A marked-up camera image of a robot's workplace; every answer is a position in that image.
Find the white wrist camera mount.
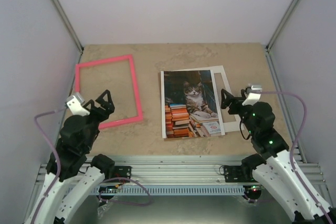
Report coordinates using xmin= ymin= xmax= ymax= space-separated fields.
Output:
xmin=66 ymin=92 xmax=90 ymax=116
xmin=241 ymin=84 xmax=263 ymax=106

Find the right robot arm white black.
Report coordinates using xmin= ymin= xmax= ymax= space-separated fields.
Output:
xmin=221 ymin=86 xmax=335 ymax=223

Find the pink picture frame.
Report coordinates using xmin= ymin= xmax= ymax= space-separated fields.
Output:
xmin=75 ymin=55 xmax=143 ymax=130

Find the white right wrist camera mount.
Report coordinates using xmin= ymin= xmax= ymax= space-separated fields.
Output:
xmin=241 ymin=84 xmax=263 ymax=106

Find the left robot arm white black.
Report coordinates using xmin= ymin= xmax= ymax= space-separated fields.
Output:
xmin=25 ymin=90 xmax=115 ymax=223

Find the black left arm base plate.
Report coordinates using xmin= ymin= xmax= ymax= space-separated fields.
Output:
xmin=111 ymin=166 xmax=132 ymax=184

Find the aluminium corner post left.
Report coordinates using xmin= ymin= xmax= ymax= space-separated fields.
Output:
xmin=50 ymin=0 xmax=83 ymax=53

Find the aluminium side rail right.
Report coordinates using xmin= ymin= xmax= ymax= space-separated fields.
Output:
xmin=265 ymin=47 xmax=307 ymax=163

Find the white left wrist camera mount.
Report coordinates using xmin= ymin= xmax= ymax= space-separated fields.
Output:
xmin=66 ymin=92 xmax=90 ymax=116

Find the metal sheet front panel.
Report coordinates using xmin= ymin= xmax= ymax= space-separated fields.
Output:
xmin=70 ymin=192 xmax=291 ymax=223

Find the grey slotted cable duct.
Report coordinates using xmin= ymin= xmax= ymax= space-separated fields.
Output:
xmin=89 ymin=185 xmax=261 ymax=196

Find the aluminium corner post right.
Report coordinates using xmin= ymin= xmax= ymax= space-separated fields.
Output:
xmin=265 ymin=0 xmax=301 ymax=53

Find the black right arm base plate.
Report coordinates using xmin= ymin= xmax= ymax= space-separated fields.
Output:
xmin=218 ymin=165 xmax=256 ymax=183

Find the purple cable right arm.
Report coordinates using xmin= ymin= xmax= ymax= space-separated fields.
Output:
xmin=243 ymin=91 xmax=333 ymax=224

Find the white mat board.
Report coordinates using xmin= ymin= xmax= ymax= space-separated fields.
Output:
xmin=210 ymin=66 xmax=240 ymax=134

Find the aluminium corner post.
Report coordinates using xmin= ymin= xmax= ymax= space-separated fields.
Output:
xmin=50 ymin=0 xmax=83 ymax=53
xmin=265 ymin=0 xmax=301 ymax=53

